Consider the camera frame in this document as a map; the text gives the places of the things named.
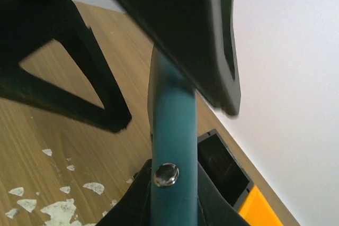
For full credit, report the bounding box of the blue card holder wallet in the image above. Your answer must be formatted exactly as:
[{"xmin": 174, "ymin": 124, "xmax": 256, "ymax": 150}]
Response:
[{"xmin": 148, "ymin": 47, "xmax": 198, "ymax": 225}]

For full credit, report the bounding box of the right black bin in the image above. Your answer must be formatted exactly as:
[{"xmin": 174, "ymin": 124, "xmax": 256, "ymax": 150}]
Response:
[{"xmin": 198, "ymin": 129, "xmax": 254, "ymax": 211}]

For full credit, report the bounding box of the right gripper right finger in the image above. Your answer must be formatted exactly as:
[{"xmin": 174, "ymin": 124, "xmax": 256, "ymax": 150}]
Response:
[{"xmin": 116, "ymin": 0, "xmax": 241, "ymax": 116}]

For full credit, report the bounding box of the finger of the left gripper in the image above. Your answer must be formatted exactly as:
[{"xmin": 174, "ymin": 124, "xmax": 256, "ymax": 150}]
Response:
[
  {"xmin": 96, "ymin": 159, "xmax": 152, "ymax": 226},
  {"xmin": 198, "ymin": 163, "xmax": 249, "ymax": 226}
]

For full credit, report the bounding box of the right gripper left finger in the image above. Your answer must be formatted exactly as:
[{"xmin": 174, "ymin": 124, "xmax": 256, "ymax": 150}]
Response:
[{"xmin": 1, "ymin": 0, "xmax": 132, "ymax": 133}]

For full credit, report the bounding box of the yellow bin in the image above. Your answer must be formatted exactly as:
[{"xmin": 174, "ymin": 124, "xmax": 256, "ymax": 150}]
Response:
[{"xmin": 238, "ymin": 185, "xmax": 283, "ymax": 226}]

